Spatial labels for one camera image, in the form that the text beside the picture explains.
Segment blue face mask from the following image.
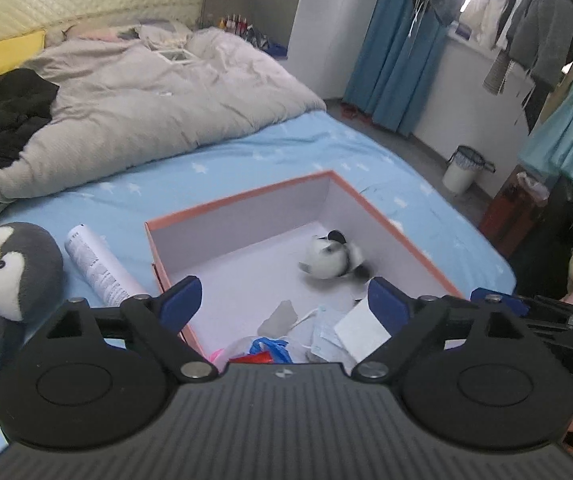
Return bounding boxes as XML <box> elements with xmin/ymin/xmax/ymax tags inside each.
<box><xmin>291</xmin><ymin>307</ymin><xmax>362</xmax><ymax>363</ymax></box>

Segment blue curtain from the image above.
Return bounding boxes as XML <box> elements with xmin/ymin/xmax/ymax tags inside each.
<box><xmin>342</xmin><ymin>0</ymin><xmax>467</xmax><ymax>136</ymax></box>

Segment blue printed plastic bag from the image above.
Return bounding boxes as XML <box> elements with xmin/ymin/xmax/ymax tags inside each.
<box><xmin>216</xmin><ymin>335</ymin><xmax>299</xmax><ymax>365</ymax></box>

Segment white puffer jacket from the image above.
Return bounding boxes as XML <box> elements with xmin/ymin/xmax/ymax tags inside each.
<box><xmin>461</xmin><ymin>0</ymin><xmax>514</xmax><ymax>46</ymax></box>

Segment white rectangular frame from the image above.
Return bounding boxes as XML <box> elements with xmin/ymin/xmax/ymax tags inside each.
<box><xmin>152</xmin><ymin>46</ymin><xmax>190</xmax><ymax>67</ymax></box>

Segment black jacket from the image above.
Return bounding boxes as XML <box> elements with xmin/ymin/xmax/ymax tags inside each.
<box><xmin>0</xmin><ymin>67</ymin><xmax>60</xmax><ymax>196</ymax></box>

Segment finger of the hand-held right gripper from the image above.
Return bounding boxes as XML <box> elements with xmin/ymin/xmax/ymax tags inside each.
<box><xmin>470</xmin><ymin>287</ymin><xmax>573</xmax><ymax>328</ymax></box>

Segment black white striped garment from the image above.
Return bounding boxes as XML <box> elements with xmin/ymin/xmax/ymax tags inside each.
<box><xmin>483</xmin><ymin>52</ymin><xmax>514</xmax><ymax>96</ymax></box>

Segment yellow pillow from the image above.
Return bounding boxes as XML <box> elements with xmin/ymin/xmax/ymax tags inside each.
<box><xmin>0</xmin><ymin>30</ymin><xmax>47</xmax><ymax>83</ymax></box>

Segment grey penguin plush toy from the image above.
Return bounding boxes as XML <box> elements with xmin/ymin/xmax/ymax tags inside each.
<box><xmin>0</xmin><ymin>222</ymin><xmax>66</xmax><ymax>392</ymax></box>

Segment blue star bed sheet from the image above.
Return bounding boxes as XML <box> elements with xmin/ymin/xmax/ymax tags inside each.
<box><xmin>0</xmin><ymin>110</ymin><xmax>517</xmax><ymax>456</ymax></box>

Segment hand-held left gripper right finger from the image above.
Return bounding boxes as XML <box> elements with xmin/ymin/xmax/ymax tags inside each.
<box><xmin>350</xmin><ymin>277</ymin><xmax>542</xmax><ymax>380</ymax></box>

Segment grey duvet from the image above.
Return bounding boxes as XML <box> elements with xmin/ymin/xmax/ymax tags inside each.
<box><xmin>0</xmin><ymin>27</ymin><xmax>327</xmax><ymax>238</ymax></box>

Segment white spray bottle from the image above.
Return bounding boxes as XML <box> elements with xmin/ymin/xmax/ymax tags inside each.
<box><xmin>64</xmin><ymin>225</ymin><xmax>151</xmax><ymax>307</ymax></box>

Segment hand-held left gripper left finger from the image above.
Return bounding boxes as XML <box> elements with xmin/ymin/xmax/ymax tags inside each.
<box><xmin>31</xmin><ymin>276</ymin><xmax>220</xmax><ymax>380</ymax></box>

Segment shiny red foil packet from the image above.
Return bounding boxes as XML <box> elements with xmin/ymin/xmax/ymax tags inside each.
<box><xmin>227</xmin><ymin>351</ymin><xmax>274</xmax><ymax>365</ymax></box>

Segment white trash bin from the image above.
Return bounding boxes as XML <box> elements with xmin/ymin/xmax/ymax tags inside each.
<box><xmin>441</xmin><ymin>145</ymin><xmax>495</xmax><ymax>197</ymax></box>

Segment grey striped cardigan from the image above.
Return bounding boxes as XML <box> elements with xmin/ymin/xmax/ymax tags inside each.
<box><xmin>506</xmin><ymin>0</ymin><xmax>573</xmax><ymax>93</ymax></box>

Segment row of small bottles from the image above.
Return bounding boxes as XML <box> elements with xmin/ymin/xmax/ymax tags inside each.
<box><xmin>220</xmin><ymin>14</ymin><xmax>253</xmax><ymax>33</ymax></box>

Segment black white panda plush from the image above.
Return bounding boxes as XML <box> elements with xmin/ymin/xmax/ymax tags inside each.
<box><xmin>297</xmin><ymin>230</ymin><xmax>369</xmax><ymax>281</ymax></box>

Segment orange cardboard box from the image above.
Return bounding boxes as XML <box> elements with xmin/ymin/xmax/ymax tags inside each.
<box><xmin>145</xmin><ymin>171</ymin><xmax>465</xmax><ymax>363</ymax></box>

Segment red bin with plastic liner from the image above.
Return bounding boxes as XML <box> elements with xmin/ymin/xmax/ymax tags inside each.
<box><xmin>480</xmin><ymin>172</ymin><xmax>551</xmax><ymax>253</ymax></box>

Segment grey wardrobe cabinet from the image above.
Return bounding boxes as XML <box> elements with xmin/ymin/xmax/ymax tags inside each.
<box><xmin>201</xmin><ymin>0</ymin><xmax>384</xmax><ymax>103</ymax></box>

